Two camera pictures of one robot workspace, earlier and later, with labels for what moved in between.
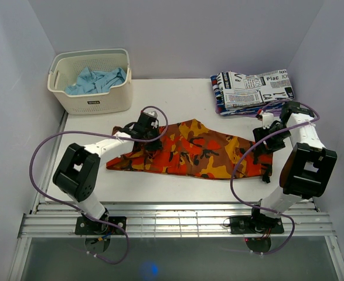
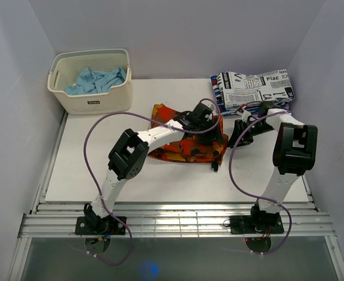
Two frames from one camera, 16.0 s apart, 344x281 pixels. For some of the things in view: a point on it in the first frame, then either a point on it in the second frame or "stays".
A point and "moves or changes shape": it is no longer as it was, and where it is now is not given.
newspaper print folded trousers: (256, 88) stays
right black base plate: (258, 225) stays
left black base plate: (86, 226) stays
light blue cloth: (88, 82) stays
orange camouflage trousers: (193, 148) moves or changes shape
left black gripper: (156, 146) → (214, 135)
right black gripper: (271, 146) → (238, 125)
